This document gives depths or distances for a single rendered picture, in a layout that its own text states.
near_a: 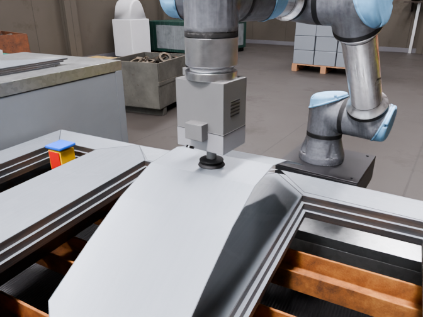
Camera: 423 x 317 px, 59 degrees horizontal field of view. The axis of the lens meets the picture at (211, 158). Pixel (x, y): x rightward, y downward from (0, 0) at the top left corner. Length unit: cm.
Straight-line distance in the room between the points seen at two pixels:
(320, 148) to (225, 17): 83
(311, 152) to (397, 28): 1085
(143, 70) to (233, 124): 397
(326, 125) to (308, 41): 655
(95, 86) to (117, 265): 111
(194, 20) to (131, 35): 885
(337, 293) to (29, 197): 70
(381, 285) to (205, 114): 58
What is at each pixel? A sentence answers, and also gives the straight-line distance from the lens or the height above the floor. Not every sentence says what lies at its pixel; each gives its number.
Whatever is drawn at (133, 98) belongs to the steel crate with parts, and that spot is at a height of 20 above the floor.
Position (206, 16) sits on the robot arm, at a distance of 51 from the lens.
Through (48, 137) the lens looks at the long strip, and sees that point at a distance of 133.
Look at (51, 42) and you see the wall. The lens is 898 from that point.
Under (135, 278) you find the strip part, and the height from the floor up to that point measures 96.
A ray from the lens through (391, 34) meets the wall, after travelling 1207.
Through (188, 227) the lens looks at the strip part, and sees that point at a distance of 49.
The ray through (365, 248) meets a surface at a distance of 107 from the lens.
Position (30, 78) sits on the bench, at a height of 105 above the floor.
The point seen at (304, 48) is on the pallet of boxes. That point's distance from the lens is 780.
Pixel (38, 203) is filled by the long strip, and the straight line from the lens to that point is 90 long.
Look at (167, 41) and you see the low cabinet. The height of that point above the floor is 35.
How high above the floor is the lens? 127
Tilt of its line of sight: 23 degrees down
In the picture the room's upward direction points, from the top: straight up
